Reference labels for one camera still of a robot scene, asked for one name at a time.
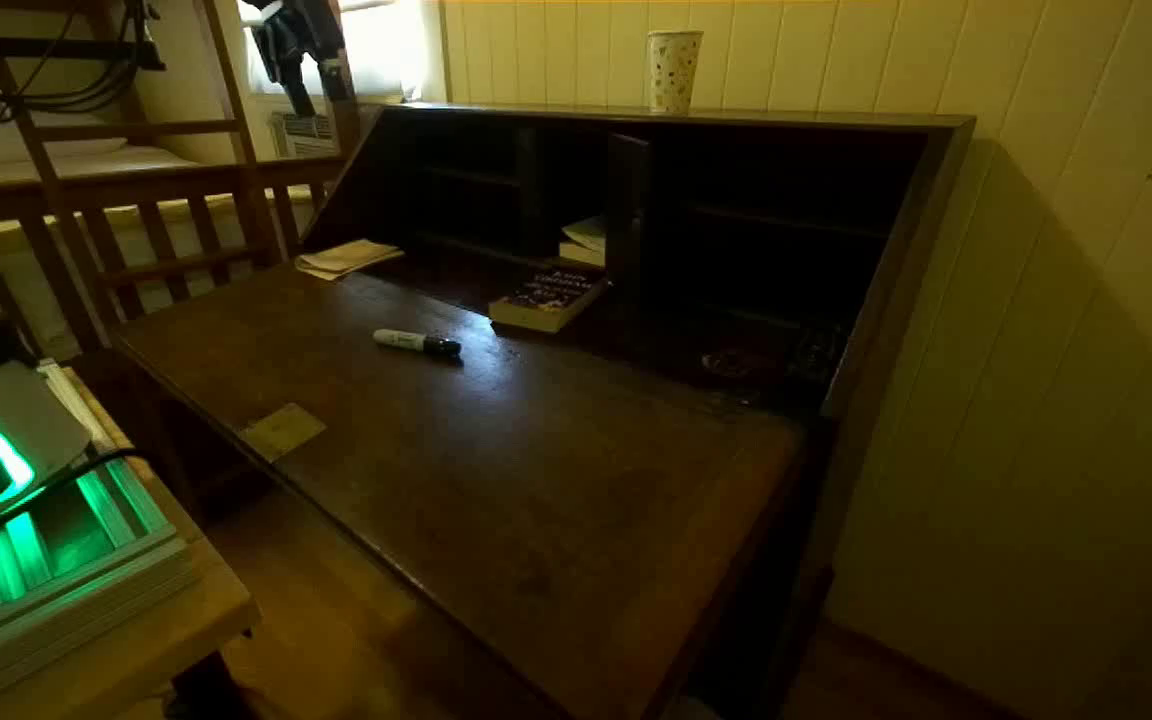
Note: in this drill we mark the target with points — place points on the white window air conditioner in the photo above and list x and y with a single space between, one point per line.
300 134

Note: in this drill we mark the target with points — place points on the dark wooden secretary desk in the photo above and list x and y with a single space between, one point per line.
538 483

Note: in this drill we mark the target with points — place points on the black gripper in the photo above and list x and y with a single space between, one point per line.
299 29

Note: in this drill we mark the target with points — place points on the white dotted paper cup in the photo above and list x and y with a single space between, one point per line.
675 71

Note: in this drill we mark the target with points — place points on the wooden ladder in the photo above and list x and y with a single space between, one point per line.
139 129

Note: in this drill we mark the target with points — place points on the wooden slatted railing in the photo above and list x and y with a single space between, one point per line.
160 186

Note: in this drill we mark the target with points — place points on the white marker black cap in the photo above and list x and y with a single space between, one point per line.
411 340

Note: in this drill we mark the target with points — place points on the small tan block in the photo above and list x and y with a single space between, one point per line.
280 428

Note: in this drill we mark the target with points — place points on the dark blue paperback book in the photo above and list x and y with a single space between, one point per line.
544 302

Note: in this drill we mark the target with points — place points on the green lit computer case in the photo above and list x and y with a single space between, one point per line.
30 534

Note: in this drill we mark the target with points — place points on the small light wooden table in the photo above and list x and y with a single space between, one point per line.
139 646

